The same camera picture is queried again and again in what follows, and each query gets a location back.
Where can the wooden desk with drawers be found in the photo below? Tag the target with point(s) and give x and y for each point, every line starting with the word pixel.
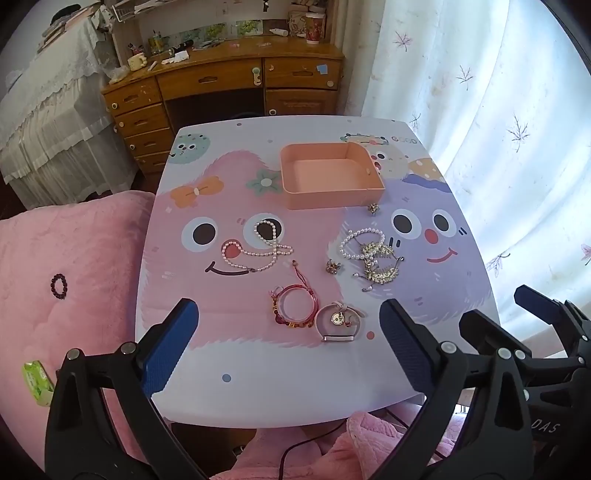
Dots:
pixel 217 76

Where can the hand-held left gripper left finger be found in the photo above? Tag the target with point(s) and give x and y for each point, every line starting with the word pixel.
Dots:
pixel 168 344

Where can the gold leaf hair comb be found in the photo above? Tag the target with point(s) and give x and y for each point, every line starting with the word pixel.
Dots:
pixel 376 272

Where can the bed with white cover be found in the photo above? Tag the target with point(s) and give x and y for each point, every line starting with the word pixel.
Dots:
pixel 46 115

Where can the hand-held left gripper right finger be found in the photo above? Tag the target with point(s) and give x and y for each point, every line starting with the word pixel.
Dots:
pixel 406 344

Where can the white leaf print curtain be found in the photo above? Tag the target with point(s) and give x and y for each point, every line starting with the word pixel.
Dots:
pixel 485 92

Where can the person's pink garment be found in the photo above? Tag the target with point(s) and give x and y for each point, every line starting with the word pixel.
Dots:
pixel 360 443

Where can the clear red bangle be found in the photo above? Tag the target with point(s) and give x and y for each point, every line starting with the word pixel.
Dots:
pixel 282 304

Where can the pink fluffy blanket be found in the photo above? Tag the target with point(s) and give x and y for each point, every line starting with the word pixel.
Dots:
pixel 69 240

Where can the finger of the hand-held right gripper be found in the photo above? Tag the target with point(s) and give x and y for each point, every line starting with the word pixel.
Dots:
pixel 482 330
pixel 538 304

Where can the red patterned cup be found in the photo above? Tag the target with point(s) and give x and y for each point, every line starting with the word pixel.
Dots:
pixel 315 28

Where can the small white bottle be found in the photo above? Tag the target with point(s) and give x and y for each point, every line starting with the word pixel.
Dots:
pixel 279 32

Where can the small gold earring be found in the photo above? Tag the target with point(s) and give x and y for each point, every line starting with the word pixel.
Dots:
pixel 373 208

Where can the yellow mug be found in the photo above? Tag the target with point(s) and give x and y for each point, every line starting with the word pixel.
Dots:
pixel 137 61

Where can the green packet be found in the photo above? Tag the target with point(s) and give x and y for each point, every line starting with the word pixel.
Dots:
pixel 39 383

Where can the pink storage box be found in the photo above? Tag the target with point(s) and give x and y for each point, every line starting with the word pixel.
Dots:
pixel 330 173

